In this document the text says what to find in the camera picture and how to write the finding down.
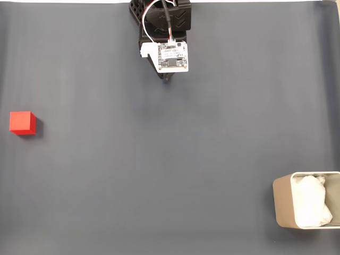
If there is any camera board on white mount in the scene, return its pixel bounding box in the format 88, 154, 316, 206
140, 41, 190, 73

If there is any red cube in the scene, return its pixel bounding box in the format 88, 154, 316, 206
9, 111, 37, 136

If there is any black camera cable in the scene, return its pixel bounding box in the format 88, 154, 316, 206
160, 0, 173, 40

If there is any dark grey table mat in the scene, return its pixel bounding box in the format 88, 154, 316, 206
0, 2, 340, 255

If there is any white crumpled paper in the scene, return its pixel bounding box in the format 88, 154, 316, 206
291, 174, 334, 228

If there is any white looped servo cable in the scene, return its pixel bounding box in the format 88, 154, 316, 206
141, 0, 160, 43

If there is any beige metal box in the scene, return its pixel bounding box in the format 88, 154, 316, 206
272, 171, 340, 230

